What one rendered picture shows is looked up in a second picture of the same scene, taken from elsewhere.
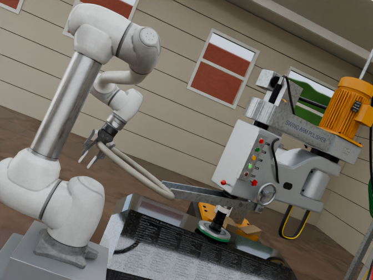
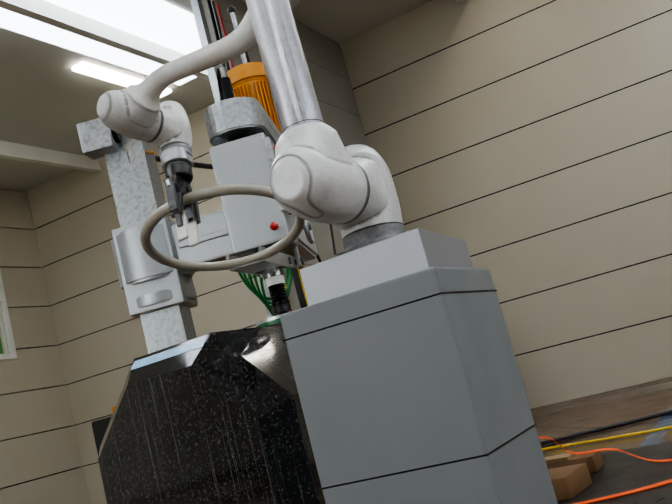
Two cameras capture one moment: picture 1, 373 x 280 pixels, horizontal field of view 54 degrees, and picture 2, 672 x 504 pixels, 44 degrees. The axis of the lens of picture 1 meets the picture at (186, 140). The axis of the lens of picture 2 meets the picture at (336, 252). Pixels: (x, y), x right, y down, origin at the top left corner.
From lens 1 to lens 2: 2.13 m
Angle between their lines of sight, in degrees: 54
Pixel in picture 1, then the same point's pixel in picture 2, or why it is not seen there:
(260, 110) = (245, 111)
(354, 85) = (256, 70)
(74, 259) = not seen: hidden behind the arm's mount
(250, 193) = not seen: hidden behind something
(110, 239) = (242, 377)
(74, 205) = (381, 168)
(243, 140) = (249, 163)
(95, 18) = not seen: outside the picture
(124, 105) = (182, 124)
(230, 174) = (265, 216)
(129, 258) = (289, 375)
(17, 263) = (423, 233)
